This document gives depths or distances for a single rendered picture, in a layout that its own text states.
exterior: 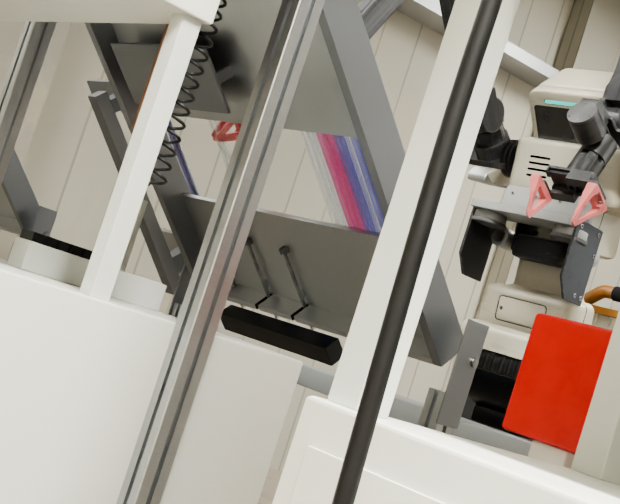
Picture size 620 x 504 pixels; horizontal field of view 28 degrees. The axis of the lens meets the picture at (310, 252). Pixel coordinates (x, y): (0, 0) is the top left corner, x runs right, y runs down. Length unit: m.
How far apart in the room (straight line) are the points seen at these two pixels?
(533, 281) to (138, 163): 1.27
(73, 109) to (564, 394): 3.92
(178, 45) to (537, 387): 0.64
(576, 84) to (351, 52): 0.98
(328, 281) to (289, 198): 3.71
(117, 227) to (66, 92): 3.71
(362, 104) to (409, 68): 4.48
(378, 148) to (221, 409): 0.44
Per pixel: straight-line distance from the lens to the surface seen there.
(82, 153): 5.34
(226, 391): 1.73
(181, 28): 1.63
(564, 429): 1.60
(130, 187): 1.60
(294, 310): 2.28
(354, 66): 1.79
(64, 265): 1.95
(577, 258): 2.55
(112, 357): 1.62
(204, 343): 1.64
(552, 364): 1.63
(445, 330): 1.99
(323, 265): 2.17
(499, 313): 2.68
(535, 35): 6.88
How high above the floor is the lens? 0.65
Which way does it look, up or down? 4 degrees up
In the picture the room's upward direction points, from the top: 18 degrees clockwise
